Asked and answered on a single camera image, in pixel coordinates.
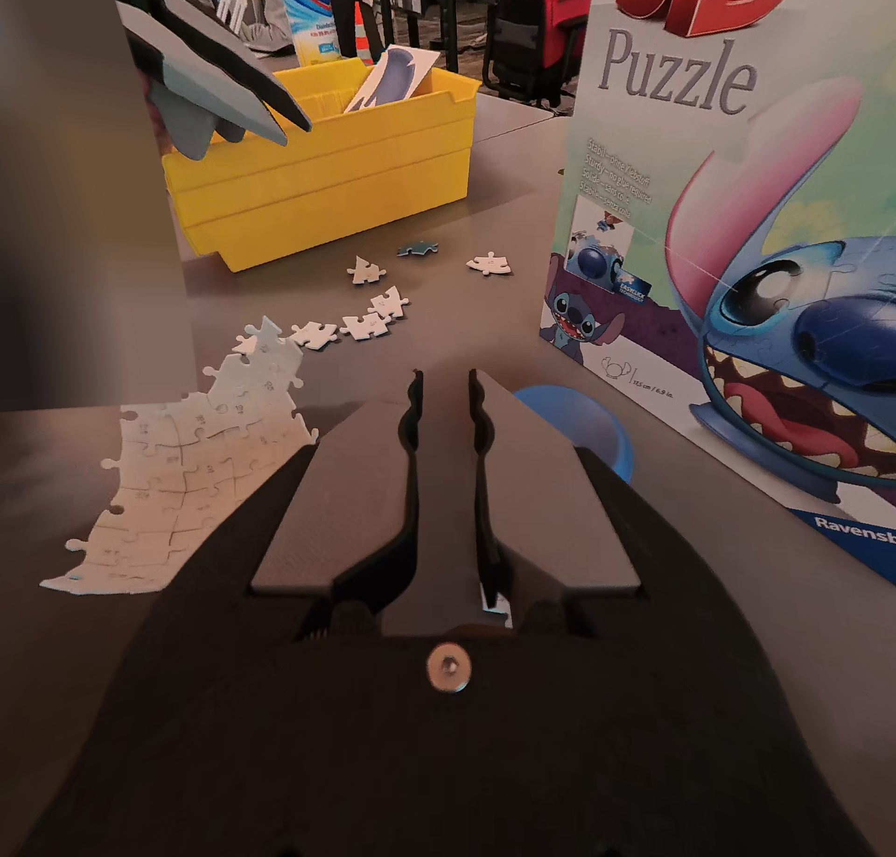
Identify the wipes canister blue label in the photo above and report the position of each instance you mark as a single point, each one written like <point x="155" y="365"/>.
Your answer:
<point x="311" y="10"/>

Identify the white toy robot arm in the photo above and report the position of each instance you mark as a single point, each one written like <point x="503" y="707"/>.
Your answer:
<point x="234" y="6"/>

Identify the blue white card sheet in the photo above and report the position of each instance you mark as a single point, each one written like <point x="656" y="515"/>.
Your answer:
<point x="392" y="76"/>

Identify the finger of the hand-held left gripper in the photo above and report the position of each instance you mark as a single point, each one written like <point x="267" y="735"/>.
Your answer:
<point x="182" y="66"/>
<point x="213" y="31"/>

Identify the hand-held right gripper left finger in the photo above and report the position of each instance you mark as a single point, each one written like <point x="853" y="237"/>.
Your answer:
<point x="336" y="514"/>

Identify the triangular white puzzle piece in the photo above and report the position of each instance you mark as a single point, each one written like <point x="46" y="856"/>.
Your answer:
<point x="366" y="269"/>

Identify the yellow plastic bin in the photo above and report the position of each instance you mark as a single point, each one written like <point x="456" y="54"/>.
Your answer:
<point x="336" y="185"/>

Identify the assembled white puzzle section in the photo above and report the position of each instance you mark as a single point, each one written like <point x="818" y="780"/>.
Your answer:
<point x="175" y="493"/>

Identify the orange traffic cone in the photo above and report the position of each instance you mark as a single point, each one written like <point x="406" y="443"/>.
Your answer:
<point x="362" y="38"/>

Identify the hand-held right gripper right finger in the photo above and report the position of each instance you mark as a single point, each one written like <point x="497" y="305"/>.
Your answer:
<point x="553" y="514"/>

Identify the blue round puzzle stand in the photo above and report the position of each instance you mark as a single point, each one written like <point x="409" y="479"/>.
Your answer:
<point x="588" y="423"/>

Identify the black red office chair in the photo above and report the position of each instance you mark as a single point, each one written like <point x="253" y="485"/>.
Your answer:
<point x="532" y="24"/>

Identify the colourful puzzle box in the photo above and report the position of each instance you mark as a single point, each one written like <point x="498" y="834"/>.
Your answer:
<point x="700" y="171"/>

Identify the blue puzzle piece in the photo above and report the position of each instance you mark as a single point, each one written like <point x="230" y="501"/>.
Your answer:
<point x="418" y="248"/>

